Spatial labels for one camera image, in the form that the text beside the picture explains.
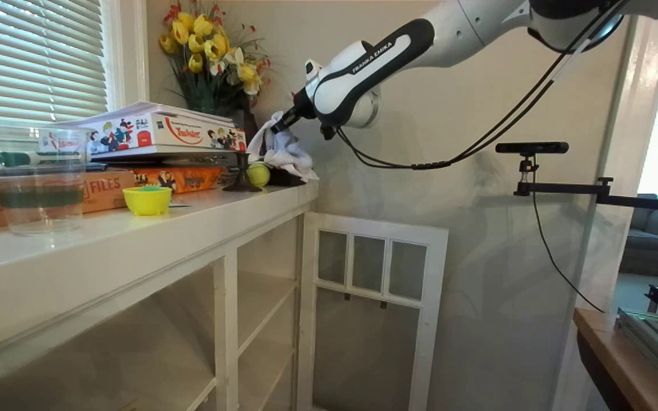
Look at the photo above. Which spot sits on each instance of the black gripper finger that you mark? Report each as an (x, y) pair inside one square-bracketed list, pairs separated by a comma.
[(284, 121)]

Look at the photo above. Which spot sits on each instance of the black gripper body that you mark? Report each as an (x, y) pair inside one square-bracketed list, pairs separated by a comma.
[(306, 106)]

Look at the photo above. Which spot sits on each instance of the white cloth towel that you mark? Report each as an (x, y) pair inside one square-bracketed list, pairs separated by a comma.
[(287, 152)]

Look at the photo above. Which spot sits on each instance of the small yellow bowl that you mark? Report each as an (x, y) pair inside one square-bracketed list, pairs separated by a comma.
[(147, 201)]

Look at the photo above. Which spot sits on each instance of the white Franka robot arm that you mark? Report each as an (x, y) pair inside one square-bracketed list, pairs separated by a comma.
[(389, 54)]

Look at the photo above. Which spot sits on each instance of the white counter cabinet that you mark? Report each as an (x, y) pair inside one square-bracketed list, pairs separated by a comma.
[(79, 275)]

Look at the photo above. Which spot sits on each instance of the black plastic tray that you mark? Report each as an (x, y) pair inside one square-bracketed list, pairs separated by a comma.
[(287, 182)]

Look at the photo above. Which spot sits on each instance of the yellow-green tennis ball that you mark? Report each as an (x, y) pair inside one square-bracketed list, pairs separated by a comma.
[(259, 176)]

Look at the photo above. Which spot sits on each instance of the glass flower vase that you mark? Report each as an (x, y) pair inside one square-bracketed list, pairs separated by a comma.
[(206, 99)]

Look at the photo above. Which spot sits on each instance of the yellow and white flower bouquet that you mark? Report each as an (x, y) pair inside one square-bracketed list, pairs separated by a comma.
[(204, 46)]

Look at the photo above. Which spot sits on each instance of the orange board game box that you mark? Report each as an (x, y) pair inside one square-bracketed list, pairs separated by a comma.
[(183, 182)]

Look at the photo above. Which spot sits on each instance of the white board game box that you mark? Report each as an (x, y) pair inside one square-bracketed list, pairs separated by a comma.
[(155, 129)]

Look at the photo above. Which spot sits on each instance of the white paned cabinet door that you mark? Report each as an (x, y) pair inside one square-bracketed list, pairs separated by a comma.
[(429, 304)]

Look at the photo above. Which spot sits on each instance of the clear plastic cup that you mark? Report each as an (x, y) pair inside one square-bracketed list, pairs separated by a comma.
[(35, 183)]

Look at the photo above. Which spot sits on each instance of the wide white window blind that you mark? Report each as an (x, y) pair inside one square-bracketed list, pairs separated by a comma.
[(33, 61)]

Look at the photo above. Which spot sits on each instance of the wooden table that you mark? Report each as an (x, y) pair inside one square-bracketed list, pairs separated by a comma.
[(611, 356)]

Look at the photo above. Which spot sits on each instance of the black stereo camera bar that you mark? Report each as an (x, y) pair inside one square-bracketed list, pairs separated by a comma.
[(531, 146)]

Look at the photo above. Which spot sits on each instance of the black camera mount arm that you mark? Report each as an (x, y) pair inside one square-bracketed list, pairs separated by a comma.
[(572, 188)]

